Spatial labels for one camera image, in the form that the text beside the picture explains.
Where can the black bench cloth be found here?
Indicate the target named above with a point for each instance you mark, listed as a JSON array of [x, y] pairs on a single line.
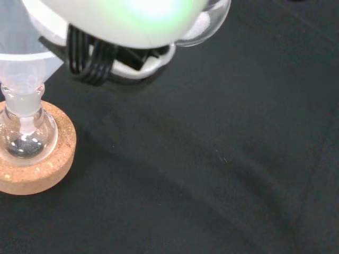
[[198, 158]]

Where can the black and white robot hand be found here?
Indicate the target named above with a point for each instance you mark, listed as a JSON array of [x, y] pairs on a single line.
[[127, 23]]

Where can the small glass round-bottom flask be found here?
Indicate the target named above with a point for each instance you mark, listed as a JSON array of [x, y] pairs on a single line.
[[26, 137]]

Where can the translucent plastic funnel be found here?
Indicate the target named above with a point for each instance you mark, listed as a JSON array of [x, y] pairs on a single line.
[[21, 66]]

